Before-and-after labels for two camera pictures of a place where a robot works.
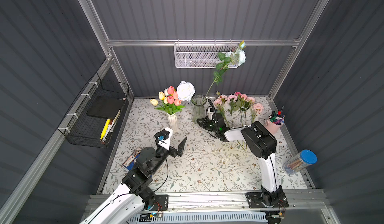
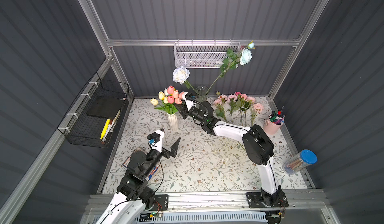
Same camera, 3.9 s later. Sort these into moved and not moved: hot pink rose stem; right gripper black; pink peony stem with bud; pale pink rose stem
Moved: right gripper black
Not moved: pale pink rose stem; pink peony stem with bud; hot pink rose stem
